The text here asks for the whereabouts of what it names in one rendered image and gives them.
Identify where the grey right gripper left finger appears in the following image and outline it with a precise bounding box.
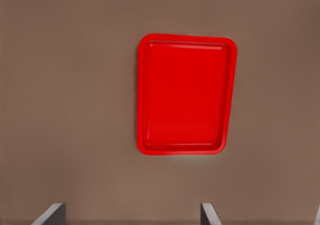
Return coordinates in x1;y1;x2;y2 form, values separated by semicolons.
31;202;66;225

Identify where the red rectangular tray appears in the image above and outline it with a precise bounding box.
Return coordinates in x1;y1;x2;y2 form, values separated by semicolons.
136;33;238;156

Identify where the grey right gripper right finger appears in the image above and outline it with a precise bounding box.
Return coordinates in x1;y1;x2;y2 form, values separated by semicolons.
200;202;222;225

